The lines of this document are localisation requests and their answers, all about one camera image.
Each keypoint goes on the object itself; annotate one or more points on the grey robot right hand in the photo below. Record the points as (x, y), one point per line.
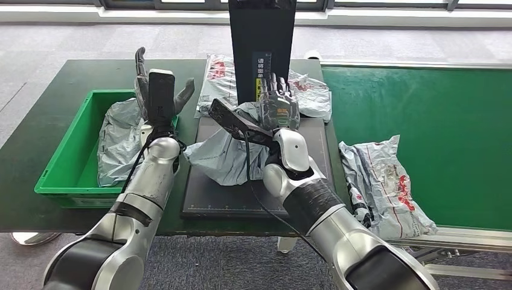
(280, 110)

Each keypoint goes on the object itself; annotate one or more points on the large white parcel black letters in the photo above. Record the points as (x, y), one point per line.
(380, 188)

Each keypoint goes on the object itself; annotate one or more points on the silver round table foot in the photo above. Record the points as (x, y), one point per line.
(34, 239)

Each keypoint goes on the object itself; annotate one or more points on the green conveyor belt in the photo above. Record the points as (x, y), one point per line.
(420, 104)

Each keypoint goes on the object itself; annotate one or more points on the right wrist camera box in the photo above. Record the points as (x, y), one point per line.
(232, 120)

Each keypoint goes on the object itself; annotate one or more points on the white parcel red print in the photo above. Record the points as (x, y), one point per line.
(218, 80)
(314, 100)
(224, 160)

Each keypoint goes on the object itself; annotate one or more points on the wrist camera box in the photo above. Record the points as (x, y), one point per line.
(162, 96)
(232, 120)

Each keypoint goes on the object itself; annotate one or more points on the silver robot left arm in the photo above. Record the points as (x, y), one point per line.
(132, 216)

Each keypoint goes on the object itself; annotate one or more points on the green plastic crate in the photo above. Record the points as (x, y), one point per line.
(76, 168)

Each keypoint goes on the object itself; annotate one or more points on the window frame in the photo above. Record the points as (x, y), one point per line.
(132, 4)

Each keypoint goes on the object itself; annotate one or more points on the white table leg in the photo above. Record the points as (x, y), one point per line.
(286, 245)

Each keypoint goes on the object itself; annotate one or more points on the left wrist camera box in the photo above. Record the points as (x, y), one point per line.
(162, 96)

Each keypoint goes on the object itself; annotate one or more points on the white window sill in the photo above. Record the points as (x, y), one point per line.
(60, 14)

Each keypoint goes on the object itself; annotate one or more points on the crumpled white parcel red print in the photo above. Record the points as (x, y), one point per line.
(314, 100)

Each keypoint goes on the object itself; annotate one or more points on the flat white parcel red print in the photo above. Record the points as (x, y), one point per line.
(218, 80)

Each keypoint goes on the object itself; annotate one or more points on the small grey-white parcel bag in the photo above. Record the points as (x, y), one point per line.
(116, 148)

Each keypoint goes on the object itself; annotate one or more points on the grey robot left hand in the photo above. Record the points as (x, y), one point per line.
(140, 92)

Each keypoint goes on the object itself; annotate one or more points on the dark green table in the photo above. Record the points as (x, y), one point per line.
(60, 80)

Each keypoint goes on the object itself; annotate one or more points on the black inbound scanner machine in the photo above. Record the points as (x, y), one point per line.
(260, 40)

